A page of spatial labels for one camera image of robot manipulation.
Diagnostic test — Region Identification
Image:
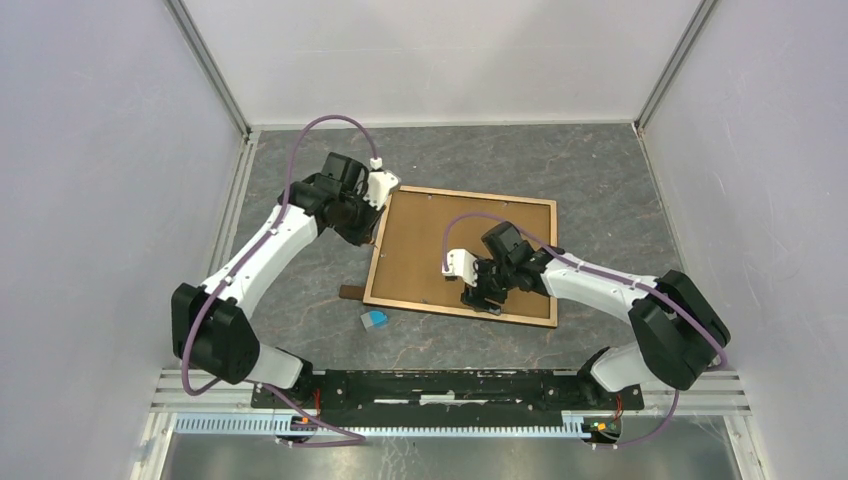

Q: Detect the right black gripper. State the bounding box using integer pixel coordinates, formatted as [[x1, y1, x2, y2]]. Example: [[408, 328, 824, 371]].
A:
[[460, 253, 515, 317]]

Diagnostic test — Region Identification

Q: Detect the black picture frame with photo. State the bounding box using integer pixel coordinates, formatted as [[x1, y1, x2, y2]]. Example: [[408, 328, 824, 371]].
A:
[[363, 186, 558, 328]]

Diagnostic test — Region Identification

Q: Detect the small brown wooden block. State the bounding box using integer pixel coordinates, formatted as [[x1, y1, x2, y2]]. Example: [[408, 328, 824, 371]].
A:
[[338, 285, 365, 301]]

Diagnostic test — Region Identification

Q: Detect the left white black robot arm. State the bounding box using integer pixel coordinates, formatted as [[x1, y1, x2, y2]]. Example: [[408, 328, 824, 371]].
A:
[[171, 153, 400, 408]]

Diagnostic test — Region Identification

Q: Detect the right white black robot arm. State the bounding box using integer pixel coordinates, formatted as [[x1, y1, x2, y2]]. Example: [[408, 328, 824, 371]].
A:
[[441, 221, 731, 408]]

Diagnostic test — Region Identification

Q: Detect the blue grey eraser block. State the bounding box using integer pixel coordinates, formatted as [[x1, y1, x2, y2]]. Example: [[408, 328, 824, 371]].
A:
[[360, 310, 389, 330]]

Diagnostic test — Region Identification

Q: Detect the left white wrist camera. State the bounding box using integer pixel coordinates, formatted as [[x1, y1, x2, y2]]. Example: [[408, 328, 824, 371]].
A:
[[364, 170, 401, 211]]

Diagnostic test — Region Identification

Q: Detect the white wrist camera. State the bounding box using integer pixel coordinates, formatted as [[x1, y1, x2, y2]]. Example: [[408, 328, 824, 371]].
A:
[[442, 249, 478, 286], [364, 170, 401, 211]]

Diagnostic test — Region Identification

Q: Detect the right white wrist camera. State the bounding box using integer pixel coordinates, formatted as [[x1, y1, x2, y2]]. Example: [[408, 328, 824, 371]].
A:
[[442, 249, 478, 286]]

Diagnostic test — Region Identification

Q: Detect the left aluminium floor rail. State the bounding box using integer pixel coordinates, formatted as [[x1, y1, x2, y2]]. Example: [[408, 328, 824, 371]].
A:
[[204, 130, 261, 278]]

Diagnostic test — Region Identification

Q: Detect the blue slotted cable duct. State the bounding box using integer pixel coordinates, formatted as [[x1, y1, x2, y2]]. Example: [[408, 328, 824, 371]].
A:
[[173, 413, 588, 439]]

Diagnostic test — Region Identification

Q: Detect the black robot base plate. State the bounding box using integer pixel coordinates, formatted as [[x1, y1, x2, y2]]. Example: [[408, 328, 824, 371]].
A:
[[286, 369, 645, 428]]

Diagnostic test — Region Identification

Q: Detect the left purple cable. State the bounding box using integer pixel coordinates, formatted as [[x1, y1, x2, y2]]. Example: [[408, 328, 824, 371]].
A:
[[180, 115, 386, 449]]

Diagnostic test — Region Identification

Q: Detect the purple cable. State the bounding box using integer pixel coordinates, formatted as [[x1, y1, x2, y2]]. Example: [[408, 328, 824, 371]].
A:
[[440, 211, 730, 450], [180, 115, 386, 449]]

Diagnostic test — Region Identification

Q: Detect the left aluminium corner post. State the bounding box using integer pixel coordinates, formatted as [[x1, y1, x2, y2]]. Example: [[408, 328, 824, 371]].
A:
[[164, 0, 252, 138]]

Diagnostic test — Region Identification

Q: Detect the aluminium corner post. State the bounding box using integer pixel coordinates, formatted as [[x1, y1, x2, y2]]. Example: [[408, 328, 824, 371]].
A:
[[633, 0, 719, 137], [164, 0, 252, 138]]

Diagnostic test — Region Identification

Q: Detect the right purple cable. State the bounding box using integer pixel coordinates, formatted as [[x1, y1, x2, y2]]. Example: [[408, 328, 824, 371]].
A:
[[440, 211, 730, 450]]

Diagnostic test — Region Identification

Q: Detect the aluminium front rail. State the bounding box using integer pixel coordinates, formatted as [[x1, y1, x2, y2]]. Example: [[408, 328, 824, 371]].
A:
[[150, 369, 753, 417]]

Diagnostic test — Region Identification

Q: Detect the right aluminium corner post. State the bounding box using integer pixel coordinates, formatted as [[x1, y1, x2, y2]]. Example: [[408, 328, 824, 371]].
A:
[[633, 0, 719, 137]]

